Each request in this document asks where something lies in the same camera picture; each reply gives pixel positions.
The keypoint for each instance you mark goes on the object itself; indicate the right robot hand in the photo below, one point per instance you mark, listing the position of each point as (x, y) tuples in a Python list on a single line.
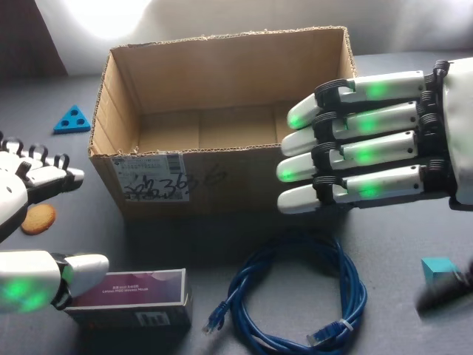
[(384, 148)]

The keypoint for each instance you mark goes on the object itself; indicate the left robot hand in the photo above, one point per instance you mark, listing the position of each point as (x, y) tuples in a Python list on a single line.
[(11, 185)]

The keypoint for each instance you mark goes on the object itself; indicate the dark purple rectangular block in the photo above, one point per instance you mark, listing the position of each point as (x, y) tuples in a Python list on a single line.
[(148, 292)]

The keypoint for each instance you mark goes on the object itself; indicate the open cardboard box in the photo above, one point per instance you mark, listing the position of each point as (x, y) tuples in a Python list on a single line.
[(221, 177)]

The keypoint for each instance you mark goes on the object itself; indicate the round brown cookie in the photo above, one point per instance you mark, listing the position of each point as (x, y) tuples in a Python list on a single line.
[(38, 219)]

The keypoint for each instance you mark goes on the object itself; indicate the blue triangle block with holes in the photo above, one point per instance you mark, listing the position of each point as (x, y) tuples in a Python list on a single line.
[(72, 129)]

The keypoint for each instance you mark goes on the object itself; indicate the grey table cloth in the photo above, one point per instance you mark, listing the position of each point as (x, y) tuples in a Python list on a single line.
[(406, 240)]

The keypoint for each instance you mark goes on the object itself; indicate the teal block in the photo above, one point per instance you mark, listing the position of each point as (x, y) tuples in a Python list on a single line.
[(438, 270)]

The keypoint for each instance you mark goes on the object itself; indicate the dark brown board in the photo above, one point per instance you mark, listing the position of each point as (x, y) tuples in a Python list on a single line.
[(22, 37)]

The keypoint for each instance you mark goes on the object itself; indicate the white fabric backdrop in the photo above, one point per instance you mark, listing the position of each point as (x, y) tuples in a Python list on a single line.
[(258, 15)]

